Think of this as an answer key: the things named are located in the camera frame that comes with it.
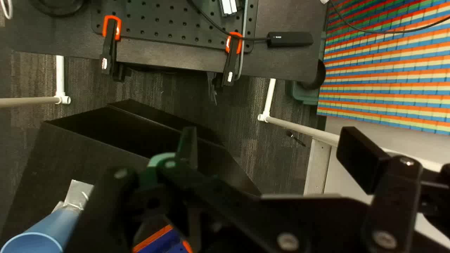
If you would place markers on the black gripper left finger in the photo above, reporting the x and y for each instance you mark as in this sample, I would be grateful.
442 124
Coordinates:
200 208

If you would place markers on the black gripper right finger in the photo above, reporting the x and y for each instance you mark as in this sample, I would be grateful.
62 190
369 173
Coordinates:
401 189

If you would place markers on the large blue cup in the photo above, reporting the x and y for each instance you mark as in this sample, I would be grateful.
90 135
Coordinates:
48 235

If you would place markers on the blue toy gun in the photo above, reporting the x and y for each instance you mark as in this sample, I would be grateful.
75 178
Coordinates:
163 241

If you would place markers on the black cabinet table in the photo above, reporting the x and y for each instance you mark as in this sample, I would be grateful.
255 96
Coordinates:
120 137

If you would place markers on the colourful striped mat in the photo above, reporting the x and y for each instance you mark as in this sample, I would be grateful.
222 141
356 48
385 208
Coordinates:
388 62

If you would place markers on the orange black clamp left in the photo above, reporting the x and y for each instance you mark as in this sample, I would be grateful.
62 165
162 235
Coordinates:
111 36

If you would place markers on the orange black clamp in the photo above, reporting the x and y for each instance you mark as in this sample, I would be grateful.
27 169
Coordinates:
234 45
111 36

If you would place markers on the black usb adapter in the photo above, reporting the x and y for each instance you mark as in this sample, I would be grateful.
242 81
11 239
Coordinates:
288 40

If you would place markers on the orange black clamp right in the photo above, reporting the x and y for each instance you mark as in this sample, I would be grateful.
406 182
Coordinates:
234 45

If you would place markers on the black pegboard panel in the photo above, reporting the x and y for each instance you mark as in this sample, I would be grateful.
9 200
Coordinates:
193 23

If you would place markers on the white frame pole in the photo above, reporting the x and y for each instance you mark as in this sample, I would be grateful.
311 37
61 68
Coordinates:
326 176

